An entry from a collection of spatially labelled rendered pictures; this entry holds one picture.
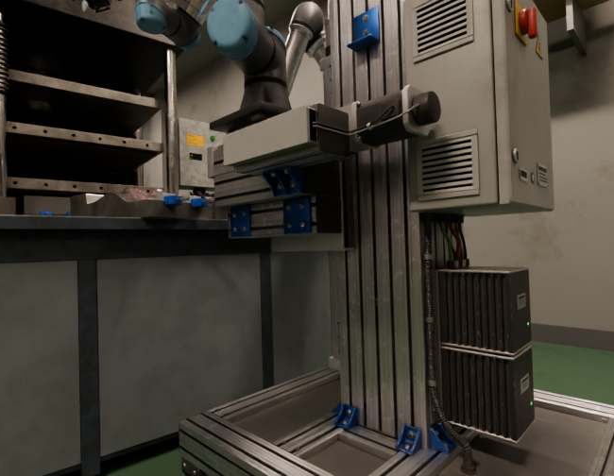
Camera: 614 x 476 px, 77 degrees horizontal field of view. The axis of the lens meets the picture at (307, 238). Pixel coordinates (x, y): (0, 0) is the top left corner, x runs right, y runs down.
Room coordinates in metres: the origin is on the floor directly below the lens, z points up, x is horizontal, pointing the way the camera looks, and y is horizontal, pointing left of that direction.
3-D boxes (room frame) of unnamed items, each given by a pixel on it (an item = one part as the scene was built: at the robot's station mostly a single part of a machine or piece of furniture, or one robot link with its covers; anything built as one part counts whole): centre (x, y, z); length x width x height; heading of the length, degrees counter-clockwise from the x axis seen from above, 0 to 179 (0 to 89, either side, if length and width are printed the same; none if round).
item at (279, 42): (1.04, 0.10, 1.20); 0.13 x 0.12 x 0.14; 162
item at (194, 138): (2.42, 0.67, 0.74); 0.30 x 0.22 x 1.47; 129
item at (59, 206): (2.02, 1.32, 0.87); 0.50 x 0.27 x 0.17; 39
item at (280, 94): (1.05, 0.10, 1.09); 0.15 x 0.15 x 0.10
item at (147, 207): (1.44, 0.62, 0.86); 0.50 x 0.26 x 0.11; 56
